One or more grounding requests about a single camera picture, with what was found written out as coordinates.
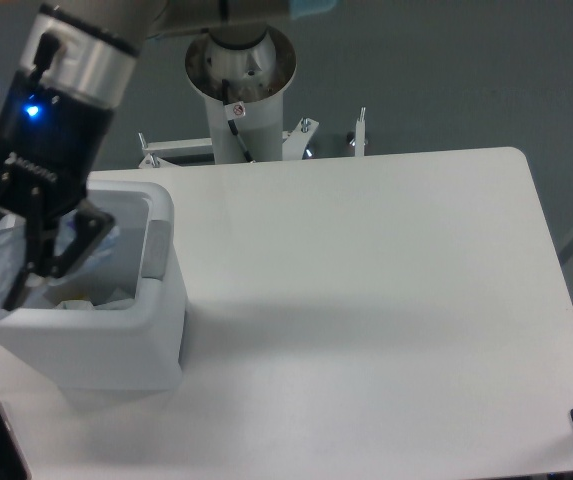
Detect white metal frame brackets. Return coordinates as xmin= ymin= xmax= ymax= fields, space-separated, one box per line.
xmin=138 ymin=106 xmax=369 ymax=169

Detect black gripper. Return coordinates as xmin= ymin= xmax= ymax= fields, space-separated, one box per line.
xmin=0 ymin=69 xmax=117 ymax=312

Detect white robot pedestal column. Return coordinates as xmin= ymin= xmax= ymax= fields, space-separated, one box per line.
xmin=185 ymin=23 xmax=296 ymax=164

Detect trash inside can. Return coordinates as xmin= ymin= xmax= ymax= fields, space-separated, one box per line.
xmin=82 ymin=288 xmax=135 ymax=311

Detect white trash can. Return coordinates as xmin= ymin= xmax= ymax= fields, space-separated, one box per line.
xmin=0 ymin=180 xmax=187 ymax=390

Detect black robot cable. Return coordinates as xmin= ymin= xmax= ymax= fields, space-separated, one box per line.
xmin=221 ymin=78 xmax=257 ymax=164

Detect clear plastic water bottle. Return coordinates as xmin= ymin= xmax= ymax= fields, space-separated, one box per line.
xmin=0 ymin=215 xmax=120 ymax=320

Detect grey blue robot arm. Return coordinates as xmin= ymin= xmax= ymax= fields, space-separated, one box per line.
xmin=0 ymin=1 xmax=333 ymax=318

